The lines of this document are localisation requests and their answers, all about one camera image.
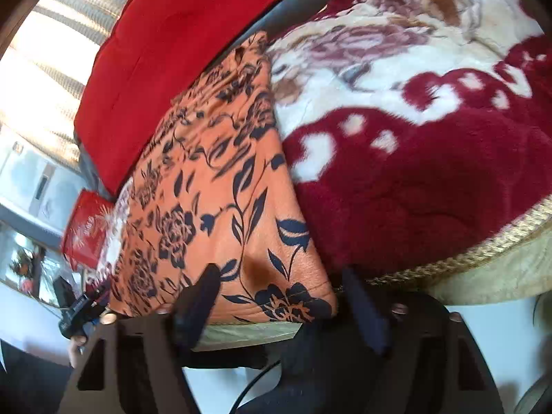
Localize maroon cream floral plush blanket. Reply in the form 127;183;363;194
263;0;552;283

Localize red cloth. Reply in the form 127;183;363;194
73;0;346;195

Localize black cable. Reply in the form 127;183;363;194
228;360;283;414

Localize dark grey sofa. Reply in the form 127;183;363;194
254;0;341;37

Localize orange black floral cloth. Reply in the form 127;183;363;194
108;30;339;324

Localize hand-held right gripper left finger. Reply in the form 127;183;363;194
58;263;223;414

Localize striped beige curtain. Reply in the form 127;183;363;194
0;0;149;169

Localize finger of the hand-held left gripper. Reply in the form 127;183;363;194
86;292;110;317

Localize white cabinet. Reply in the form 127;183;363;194
0;125;85;234

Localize person's left hand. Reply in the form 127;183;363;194
68;335;89;369

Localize person's dark trousers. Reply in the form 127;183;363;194
185;323;389;414

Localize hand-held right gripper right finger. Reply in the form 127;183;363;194
341;266;505;414

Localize red gift bag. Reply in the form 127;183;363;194
61;190;116;273

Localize beige bedspread with gold trim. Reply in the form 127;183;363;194
194;196;552;352

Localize glass table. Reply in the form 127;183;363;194
0;224;82;309

